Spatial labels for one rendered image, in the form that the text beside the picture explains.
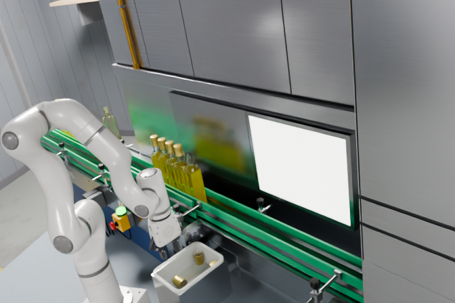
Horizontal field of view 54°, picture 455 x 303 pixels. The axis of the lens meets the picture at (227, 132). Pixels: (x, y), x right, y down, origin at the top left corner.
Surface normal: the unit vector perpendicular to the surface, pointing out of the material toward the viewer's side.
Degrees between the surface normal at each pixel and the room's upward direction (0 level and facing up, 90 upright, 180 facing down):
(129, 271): 0
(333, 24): 90
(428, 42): 90
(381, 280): 90
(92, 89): 90
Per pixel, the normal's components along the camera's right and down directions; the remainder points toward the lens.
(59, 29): -0.37, 0.44
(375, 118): -0.73, 0.39
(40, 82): 0.91, 0.02
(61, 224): -0.10, -0.12
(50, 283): -0.16, -0.90
